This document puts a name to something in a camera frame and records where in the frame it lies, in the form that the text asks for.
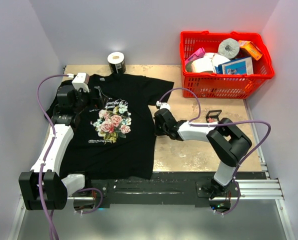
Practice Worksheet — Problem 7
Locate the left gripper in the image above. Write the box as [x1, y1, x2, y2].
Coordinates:
[73, 85, 108, 113]

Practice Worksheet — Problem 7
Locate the black floral t-shirt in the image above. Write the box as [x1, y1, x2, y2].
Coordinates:
[59, 74, 174, 179]

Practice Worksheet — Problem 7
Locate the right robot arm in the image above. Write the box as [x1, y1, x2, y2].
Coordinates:
[153, 108, 252, 199]

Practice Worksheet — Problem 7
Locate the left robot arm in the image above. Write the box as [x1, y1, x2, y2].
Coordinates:
[18, 84, 106, 211]

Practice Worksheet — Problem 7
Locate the black brooch display box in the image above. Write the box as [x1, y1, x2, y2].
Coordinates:
[205, 109, 222, 123]

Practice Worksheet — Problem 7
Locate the black wrapped paper roll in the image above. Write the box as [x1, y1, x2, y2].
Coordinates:
[107, 51, 126, 74]

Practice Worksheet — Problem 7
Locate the red plastic basket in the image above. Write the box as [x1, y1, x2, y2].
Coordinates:
[179, 30, 275, 99]

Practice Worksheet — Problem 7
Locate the pink package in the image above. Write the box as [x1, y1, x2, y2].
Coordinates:
[184, 47, 206, 65]

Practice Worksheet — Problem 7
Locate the white paper roll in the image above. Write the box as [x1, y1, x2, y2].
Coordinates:
[203, 52, 231, 72]

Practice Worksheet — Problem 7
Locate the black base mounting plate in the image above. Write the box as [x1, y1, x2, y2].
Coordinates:
[88, 170, 267, 209]

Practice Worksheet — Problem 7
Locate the grey toilet paper roll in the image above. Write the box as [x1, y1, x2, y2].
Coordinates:
[217, 38, 240, 60]

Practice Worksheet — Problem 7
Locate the blue white box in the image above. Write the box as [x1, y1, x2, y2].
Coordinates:
[216, 57, 254, 75]

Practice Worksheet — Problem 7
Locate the orange carton box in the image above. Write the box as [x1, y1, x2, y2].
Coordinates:
[238, 40, 263, 61]

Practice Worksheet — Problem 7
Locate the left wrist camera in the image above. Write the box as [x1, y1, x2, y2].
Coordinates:
[67, 72, 90, 93]

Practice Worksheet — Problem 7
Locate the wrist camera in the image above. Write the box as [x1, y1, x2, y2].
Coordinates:
[67, 72, 90, 93]
[155, 101, 171, 110]

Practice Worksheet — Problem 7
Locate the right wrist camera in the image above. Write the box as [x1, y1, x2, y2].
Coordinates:
[155, 101, 171, 110]

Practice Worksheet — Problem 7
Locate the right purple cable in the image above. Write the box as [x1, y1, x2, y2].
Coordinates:
[159, 87, 272, 216]

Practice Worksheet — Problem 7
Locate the purple cable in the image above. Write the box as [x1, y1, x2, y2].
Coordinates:
[36, 73, 74, 240]
[159, 87, 272, 216]

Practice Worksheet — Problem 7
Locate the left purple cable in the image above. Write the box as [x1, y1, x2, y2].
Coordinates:
[36, 73, 74, 240]

